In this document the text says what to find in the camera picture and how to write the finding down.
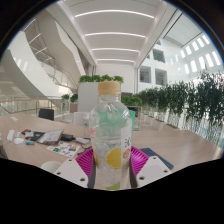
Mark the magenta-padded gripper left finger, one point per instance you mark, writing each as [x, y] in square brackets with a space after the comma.
[71, 170]

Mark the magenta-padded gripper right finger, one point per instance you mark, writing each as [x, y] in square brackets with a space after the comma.
[151, 168]

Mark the clear lemon drink bottle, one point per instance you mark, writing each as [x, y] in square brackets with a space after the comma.
[110, 130]

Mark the white ceramic mug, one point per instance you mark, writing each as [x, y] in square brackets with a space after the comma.
[50, 166]

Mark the colourful sticker sheet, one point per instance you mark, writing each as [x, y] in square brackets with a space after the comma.
[63, 149]

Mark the flat white adapter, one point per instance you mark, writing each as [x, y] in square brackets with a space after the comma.
[81, 140]

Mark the black power bank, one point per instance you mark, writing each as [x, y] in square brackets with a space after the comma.
[68, 137]

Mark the open booklet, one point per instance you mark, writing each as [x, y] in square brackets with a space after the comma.
[50, 136]

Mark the clear shaker bottle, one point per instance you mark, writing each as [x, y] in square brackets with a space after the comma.
[86, 128]

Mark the small blue marker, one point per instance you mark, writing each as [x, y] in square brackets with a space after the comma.
[30, 143]

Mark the green tote bag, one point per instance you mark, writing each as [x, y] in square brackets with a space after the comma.
[133, 120]

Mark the small white rounded device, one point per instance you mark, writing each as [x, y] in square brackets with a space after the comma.
[18, 140]

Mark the black chair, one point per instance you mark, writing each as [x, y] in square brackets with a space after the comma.
[46, 114]

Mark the small planter with greenery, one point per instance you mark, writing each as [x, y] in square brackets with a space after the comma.
[72, 98]
[131, 101]

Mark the white charger block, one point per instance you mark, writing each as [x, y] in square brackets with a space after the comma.
[10, 135]

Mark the large white planter with greenery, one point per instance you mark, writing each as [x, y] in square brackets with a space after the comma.
[90, 96]

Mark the row of potted trees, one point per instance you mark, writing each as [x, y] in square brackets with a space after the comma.
[200, 96]

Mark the ceiling light strips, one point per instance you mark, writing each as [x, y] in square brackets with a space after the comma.
[113, 34]

